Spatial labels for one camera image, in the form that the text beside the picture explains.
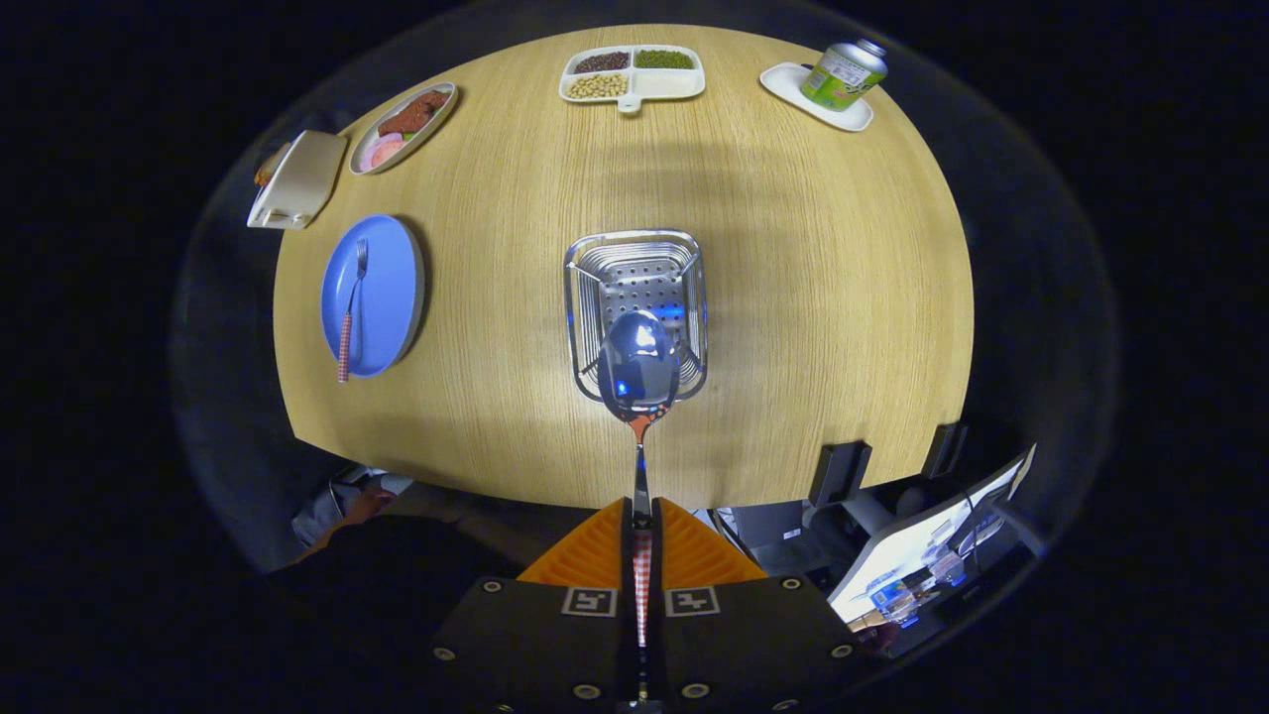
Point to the white toaster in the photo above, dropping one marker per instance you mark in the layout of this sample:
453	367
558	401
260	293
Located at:
302	178

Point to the white oval plate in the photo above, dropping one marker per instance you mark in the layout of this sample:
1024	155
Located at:
436	111

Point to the blue round plate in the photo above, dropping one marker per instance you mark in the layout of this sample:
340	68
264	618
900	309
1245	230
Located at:
387	297

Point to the brown toast slice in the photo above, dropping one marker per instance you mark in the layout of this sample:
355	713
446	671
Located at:
270	167

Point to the white rectangular coaster tray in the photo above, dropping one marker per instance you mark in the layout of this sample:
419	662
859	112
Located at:
788	84

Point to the pile of dark red beans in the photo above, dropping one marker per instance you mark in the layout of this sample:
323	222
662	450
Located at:
603	62

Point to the green labelled metal bottle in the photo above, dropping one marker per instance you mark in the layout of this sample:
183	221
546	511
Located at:
843	77

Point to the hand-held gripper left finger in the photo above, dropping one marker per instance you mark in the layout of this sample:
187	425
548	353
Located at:
628	555

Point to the pink ham slice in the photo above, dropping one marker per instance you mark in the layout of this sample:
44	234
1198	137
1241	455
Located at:
369	154
392	151

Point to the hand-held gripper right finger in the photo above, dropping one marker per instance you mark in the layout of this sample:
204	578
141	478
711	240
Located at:
656	555

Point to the brown meat pieces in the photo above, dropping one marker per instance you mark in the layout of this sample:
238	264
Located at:
416	111

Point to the pile of yellow soybeans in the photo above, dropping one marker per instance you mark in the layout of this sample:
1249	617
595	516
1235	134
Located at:
598	87

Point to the person's dark clothing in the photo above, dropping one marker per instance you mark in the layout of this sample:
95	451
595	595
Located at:
377	605

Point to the pile of green beans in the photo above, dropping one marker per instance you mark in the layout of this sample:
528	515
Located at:
664	59

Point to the white divided tray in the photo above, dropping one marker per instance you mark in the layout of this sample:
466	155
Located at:
674	87

